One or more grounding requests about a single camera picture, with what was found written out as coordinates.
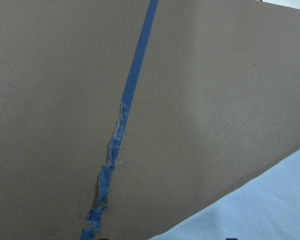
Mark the light blue t-shirt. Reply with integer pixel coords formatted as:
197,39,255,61
154,149,300,240

